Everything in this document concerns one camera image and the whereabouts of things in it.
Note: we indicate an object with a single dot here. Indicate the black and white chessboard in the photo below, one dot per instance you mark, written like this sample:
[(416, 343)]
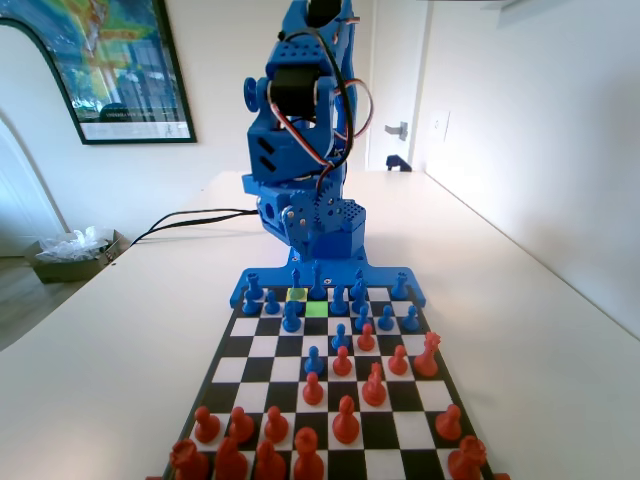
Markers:
[(285, 370)]

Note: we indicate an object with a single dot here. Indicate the blue chess pawn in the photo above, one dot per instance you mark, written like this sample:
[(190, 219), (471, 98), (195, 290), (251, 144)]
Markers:
[(296, 280), (362, 316), (271, 303), (341, 340), (411, 320), (314, 362), (385, 320)]

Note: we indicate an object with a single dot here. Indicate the red chess pawn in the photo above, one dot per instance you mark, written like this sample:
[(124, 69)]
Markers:
[(241, 427), (398, 362), (342, 364), (206, 427), (448, 425), (313, 392), (275, 427), (366, 340)]

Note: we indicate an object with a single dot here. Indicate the blue chess rook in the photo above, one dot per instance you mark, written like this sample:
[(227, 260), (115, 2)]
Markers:
[(398, 286), (252, 286)]

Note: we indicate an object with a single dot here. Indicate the cardboard box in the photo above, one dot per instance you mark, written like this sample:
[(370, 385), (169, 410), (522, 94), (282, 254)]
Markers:
[(65, 270)]

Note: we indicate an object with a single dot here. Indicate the blue table clamp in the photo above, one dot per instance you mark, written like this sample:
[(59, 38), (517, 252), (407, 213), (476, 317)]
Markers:
[(397, 164)]

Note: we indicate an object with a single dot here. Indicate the white door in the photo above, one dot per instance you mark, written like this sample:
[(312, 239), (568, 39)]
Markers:
[(395, 75)]

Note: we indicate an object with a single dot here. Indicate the clear plastic bag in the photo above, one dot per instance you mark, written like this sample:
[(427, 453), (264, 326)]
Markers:
[(75, 245)]

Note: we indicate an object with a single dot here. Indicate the blue chess bishop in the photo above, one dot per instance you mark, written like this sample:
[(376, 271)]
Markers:
[(358, 276)]

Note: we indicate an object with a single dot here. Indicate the framed map poster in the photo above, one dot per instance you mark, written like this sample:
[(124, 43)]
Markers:
[(125, 65)]

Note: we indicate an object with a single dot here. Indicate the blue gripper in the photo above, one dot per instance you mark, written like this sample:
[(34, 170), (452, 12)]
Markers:
[(301, 225)]

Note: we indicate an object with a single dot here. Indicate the blue base plate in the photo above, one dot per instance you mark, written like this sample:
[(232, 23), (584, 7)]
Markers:
[(280, 277)]

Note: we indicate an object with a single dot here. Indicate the red chess rook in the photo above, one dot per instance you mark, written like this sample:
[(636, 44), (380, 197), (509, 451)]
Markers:
[(467, 460), (189, 462)]

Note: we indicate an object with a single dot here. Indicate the white light switch plate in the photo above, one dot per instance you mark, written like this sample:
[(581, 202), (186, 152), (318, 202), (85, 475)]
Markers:
[(439, 127)]

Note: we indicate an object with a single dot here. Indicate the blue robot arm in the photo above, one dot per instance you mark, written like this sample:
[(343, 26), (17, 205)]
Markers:
[(270, 150)]

